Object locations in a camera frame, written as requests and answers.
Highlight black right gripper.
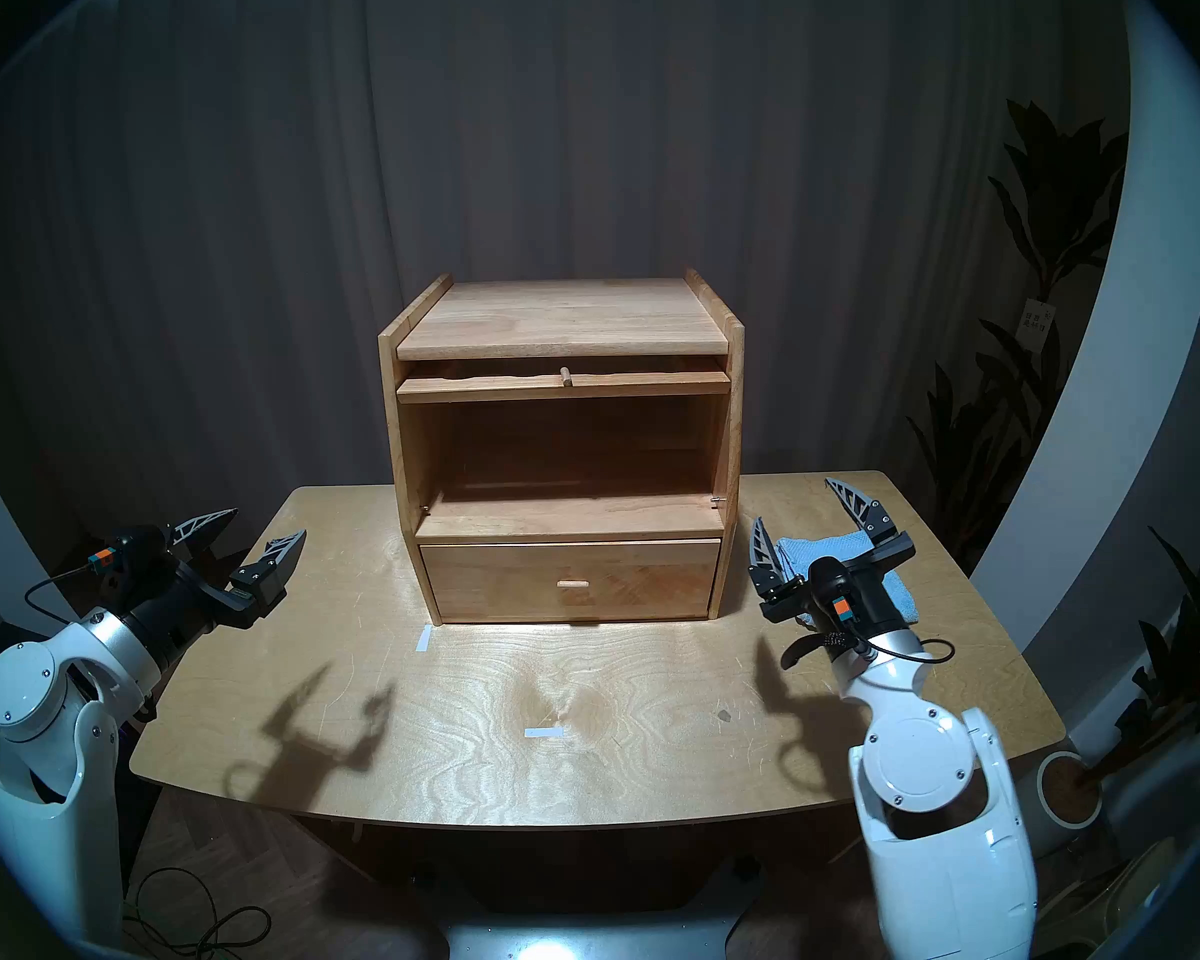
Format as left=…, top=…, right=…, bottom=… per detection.
left=748, top=478, right=916, bottom=637

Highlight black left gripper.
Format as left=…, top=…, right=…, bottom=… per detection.
left=120, top=509, right=308, bottom=661

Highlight blue towel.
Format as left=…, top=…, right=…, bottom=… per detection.
left=775, top=530, right=919, bottom=631

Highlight wooden roll-top door with knob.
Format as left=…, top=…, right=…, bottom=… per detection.
left=397, top=365, right=731, bottom=404

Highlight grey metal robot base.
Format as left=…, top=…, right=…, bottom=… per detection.
left=430, top=858, right=771, bottom=960

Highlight wooden drawer with knob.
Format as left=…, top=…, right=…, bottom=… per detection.
left=419, top=538, right=723, bottom=624

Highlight white plant pot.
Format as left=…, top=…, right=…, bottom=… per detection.
left=1018, top=750, right=1106, bottom=859

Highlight wooden cabinet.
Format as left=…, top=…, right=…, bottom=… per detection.
left=378, top=268, right=745, bottom=626

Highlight dark plant in white pot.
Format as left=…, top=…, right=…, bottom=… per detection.
left=1090, top=508, right=1200, bottom=799

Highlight tall dark leafy plant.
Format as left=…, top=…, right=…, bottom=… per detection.
left=905, top=98, right=1131, bottom=569

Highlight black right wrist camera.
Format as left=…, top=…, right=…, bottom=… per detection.
left=810, top=558, right=861, bottom=631

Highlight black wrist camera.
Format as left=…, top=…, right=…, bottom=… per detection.
left=810, top=558, right=861, bottom=631
left=85, top=526, right=168, bottom=584

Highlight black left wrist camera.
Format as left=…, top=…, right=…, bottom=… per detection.
left=85, top=526, right=168, bottom=584

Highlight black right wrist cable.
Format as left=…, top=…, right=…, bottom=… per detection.
left=780, top=633, right=956, bottom=669

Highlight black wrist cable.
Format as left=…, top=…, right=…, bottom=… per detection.
left=780, top=633, right=956, bottom=669
left=25, top=566, right=96, bottom=626

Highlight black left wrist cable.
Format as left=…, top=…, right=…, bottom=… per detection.
left=25, top=566, right=96, bottom=626

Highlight black floor cable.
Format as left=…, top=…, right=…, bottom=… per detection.
left=125, top=866, right=273, bottom=960

